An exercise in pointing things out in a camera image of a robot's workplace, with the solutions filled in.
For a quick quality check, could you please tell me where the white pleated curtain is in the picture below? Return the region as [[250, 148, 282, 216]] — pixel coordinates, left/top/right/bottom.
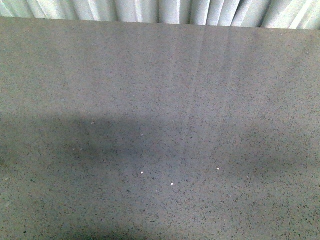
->
[[0, 0, 320, 30]]

